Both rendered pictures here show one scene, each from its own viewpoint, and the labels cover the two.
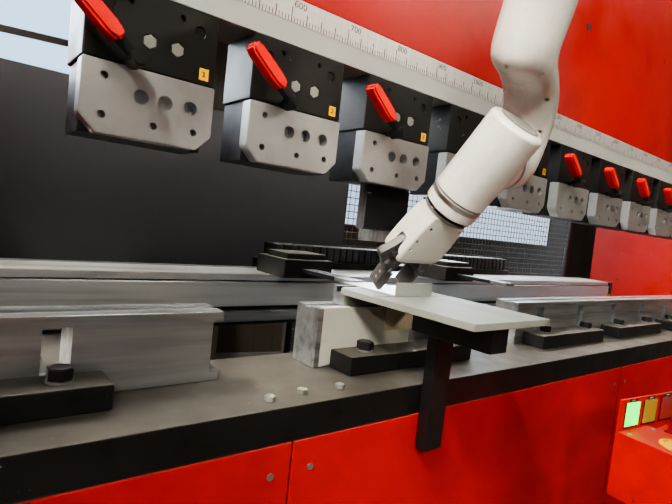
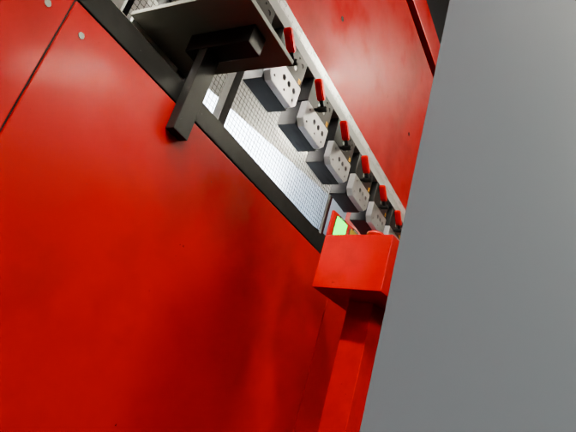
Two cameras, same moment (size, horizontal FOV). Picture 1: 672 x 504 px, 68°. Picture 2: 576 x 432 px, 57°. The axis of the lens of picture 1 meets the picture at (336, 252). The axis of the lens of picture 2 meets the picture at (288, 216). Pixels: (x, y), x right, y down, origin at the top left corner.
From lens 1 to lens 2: 77 cm
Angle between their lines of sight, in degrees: 31
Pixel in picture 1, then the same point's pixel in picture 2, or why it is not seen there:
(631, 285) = not seen: hidden behind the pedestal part
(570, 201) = (314, 124)
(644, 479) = (343, 261)
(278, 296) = not seen: hidden behind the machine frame
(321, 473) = (87, 53)
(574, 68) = (329, 34)
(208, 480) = not seen: outside the picture
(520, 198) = (279, 81)
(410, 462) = (158, 138)
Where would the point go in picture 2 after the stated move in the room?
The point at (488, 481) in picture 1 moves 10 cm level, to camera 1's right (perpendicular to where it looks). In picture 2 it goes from (214, 241) to (261, 260)
